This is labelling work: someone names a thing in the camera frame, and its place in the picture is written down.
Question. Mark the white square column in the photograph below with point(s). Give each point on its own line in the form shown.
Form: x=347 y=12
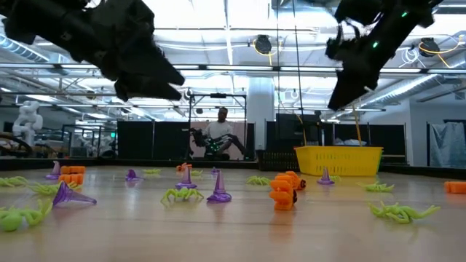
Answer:
x=260 y=109

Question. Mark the silver ventilation duct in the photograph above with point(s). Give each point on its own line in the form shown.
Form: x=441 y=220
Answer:
x=411 y=87
x=22 y=51

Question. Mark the long ceiling light bar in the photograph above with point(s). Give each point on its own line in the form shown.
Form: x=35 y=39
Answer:
x=236 y=67

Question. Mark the grey hanging cloth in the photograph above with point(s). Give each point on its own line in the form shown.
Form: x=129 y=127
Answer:
x=448 y=145

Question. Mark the yellow plastic mesh basket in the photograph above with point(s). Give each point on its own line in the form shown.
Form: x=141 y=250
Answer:
x=338 y=162

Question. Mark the black plastic mesh basket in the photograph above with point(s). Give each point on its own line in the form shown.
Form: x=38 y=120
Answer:
x=276 y=160

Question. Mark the green plastic spider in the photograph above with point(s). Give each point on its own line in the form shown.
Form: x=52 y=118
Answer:
x=182 y=194
x=151 y=171
x=336 y=178
x=257 y=180
x=197 y=172
x=378 y=187
x=11 y=220
x=45 y=188
x=398 y=213
x=12 y=180

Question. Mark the black camera rig frame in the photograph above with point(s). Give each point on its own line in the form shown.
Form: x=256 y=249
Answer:
x=218 y=95

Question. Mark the black partition panel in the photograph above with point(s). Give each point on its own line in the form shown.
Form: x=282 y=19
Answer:
x=287 y=131
x=171 y=140
x=386 y=136
x=134 y=140

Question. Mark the white robot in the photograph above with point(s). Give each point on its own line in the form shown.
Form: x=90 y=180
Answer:
x=27 y=122

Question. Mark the orange plastic pumpkin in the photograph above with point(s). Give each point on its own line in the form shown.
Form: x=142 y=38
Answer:
x=183 y=167
x=293 y=177
x=73 y=169
x=455 y=187
x=282 y=196
x=71 y=178

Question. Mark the black aluminium table frame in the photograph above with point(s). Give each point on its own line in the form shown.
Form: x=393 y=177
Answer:
x=109 y=162

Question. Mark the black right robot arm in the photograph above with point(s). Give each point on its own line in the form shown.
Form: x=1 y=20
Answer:
x=404 y=22

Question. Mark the purple plastic witch hat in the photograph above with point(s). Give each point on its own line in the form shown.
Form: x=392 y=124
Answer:
x=131 y=175
x=219 y=191
x=67 y=194
x=186 y=178
x=325 y=177
x=55 y=171
x=215 y=170

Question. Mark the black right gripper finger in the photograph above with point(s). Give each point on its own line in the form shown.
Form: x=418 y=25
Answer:
x=351 y=91

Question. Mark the white plastic bag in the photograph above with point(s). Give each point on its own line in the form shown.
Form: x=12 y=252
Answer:
x=349 y=142

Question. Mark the person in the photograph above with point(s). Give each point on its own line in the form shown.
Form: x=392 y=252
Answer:
x=218 y=129

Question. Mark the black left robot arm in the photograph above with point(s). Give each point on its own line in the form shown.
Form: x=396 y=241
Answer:
x=36 y=22

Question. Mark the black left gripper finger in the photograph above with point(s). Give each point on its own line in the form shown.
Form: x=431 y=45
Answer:
x=145 y=91
x=160 y=71

